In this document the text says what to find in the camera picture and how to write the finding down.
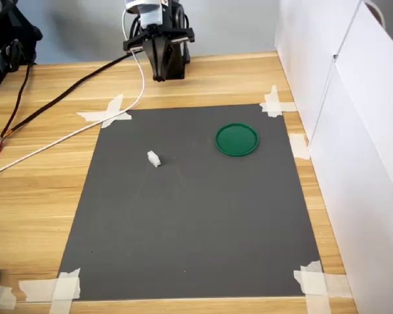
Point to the small white plastic terminal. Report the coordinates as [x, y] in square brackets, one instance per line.
[154, 159]

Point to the round green lid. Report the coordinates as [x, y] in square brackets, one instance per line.
[237, 140]

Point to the white masking tape piece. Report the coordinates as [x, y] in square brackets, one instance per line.
[275, 106]
[63, 288]
[317, 284]
[113, 111]
[1, 296]
[299, 146]

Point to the white partition panel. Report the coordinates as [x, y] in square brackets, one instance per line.
[304, 49]
[370, 147]

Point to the black equipment unit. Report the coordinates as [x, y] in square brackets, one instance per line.
[6, 36]

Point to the dark grey mat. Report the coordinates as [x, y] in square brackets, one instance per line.
[190, 212]

